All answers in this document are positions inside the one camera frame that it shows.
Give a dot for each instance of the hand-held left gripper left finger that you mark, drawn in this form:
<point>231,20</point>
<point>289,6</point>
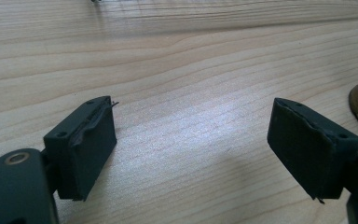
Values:
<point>87,146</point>

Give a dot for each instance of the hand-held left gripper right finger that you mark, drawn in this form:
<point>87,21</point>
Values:
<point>307,149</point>

